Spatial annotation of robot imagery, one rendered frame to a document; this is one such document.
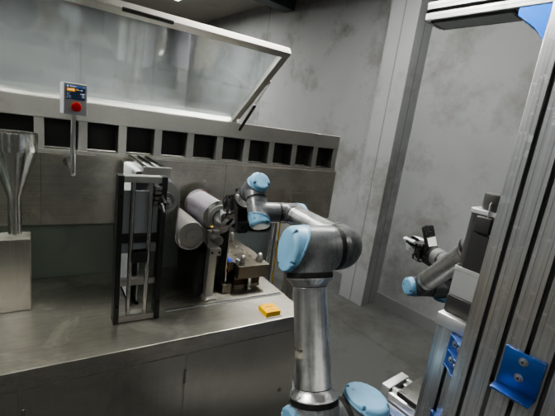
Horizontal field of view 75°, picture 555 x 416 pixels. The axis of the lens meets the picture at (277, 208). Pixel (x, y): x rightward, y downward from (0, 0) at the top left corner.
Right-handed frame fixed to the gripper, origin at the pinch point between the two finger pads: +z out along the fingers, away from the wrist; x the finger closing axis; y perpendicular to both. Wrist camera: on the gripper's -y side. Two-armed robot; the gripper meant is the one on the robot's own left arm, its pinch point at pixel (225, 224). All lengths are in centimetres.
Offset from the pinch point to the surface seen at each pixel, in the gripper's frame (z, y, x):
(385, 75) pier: 27, 157, -204
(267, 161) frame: 13, 42, -39
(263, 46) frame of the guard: -49, 52, -6
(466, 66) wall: -24, 128, -237
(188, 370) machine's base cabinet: 14, -52, 19
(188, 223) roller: 2.5, 2.4, 14.7
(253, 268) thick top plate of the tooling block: 13.9, -16.4, -16.2
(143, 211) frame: -10.0, 1.9, 34.9
